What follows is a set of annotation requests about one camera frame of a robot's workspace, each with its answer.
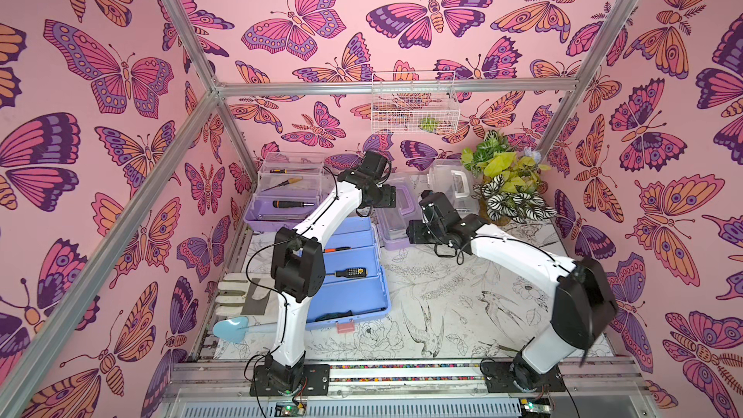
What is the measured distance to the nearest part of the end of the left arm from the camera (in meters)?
0.68

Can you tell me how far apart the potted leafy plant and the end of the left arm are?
28 centimetres

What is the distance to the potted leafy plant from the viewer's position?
848 mm
